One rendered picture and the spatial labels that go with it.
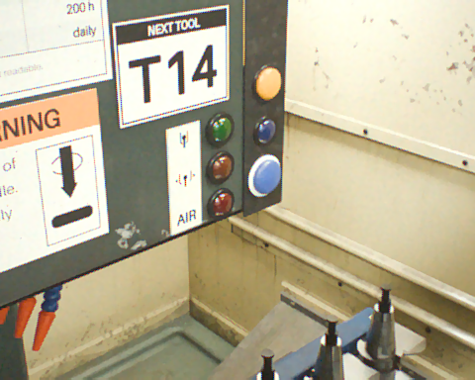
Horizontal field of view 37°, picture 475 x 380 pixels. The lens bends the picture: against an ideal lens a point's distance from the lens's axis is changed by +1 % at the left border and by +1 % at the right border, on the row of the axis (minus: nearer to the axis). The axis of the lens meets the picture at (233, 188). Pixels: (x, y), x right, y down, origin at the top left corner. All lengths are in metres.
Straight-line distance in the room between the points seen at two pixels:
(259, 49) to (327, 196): 1.04
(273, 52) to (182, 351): 1.58
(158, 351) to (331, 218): 0.74
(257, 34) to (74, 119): 0.16
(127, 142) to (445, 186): 0.95
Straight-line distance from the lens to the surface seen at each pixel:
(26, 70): 0.44
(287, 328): 1.74
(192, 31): 0.51
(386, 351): 1.03
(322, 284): 1.68
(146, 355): 2.07
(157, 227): 0.54
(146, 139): 0.50
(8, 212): 0.46
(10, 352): 1.40
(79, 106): 0.47
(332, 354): 0.93
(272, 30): 0.56
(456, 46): 1.29
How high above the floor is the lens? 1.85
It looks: 25 degrees down
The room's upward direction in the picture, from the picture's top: straight up
